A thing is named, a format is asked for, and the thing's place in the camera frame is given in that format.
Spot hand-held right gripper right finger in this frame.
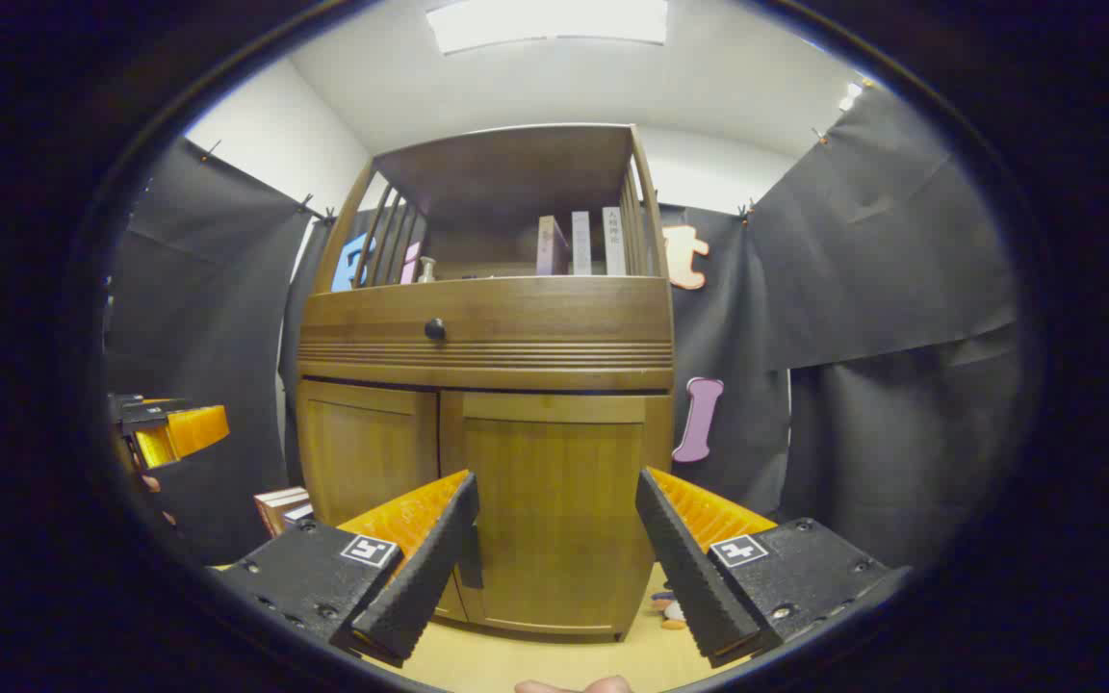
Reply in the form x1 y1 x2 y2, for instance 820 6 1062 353
635 467 912 669

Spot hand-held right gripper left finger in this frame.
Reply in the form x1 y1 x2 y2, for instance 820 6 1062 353
218 470 480 669

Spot black door handle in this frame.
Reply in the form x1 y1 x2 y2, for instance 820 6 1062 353
458 525 485 590

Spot wooden shoe cabinet door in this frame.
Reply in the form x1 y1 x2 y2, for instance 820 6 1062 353
299 380 469 622
439 390 657 636

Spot wooden double-door shoe cabinet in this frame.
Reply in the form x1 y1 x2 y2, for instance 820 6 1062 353
297 123 676 644

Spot wooden cabinet drawer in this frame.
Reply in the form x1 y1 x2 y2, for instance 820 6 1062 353
299 277 674 391

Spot small toy figure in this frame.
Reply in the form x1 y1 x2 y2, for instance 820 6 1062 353
651 589 690 631

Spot red spine book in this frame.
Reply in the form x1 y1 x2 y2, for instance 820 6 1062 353
254 487 297 537

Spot tan spine book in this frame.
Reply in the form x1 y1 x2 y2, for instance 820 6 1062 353
266 493 311 532

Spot white shelf book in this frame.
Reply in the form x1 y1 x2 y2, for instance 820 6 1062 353
602 207 627 276

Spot black backdrop cloth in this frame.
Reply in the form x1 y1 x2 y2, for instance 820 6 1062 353
104 85 1022 569

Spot large ceiling light panel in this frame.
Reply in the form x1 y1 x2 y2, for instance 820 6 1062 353
426 0 669 55

